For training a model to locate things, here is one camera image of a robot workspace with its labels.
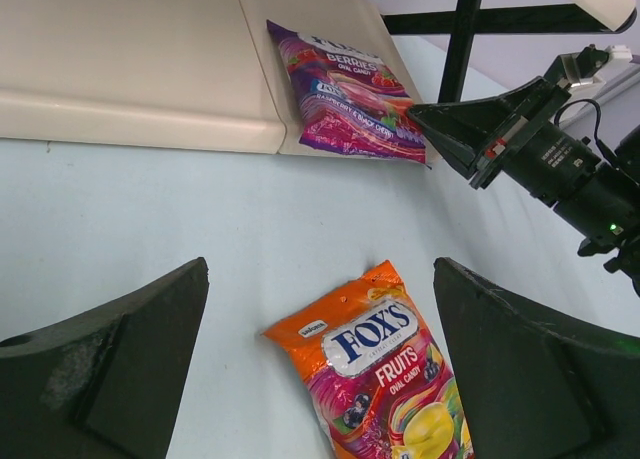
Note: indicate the purple berries candy bag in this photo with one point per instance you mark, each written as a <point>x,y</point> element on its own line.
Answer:
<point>349,101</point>

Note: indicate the orange fruits candy bag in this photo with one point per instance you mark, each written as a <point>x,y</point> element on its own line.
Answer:
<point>379,384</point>

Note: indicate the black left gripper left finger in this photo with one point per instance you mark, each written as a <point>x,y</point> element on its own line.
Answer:
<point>106,383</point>

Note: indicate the beige three-tier shelf rack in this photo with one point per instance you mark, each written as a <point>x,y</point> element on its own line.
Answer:
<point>186,74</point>

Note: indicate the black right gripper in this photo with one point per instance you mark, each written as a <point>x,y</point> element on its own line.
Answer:
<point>511,133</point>

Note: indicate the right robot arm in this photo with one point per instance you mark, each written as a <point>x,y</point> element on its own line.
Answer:
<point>605,211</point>

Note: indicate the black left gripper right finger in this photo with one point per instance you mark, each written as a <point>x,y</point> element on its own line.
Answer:
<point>535,382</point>

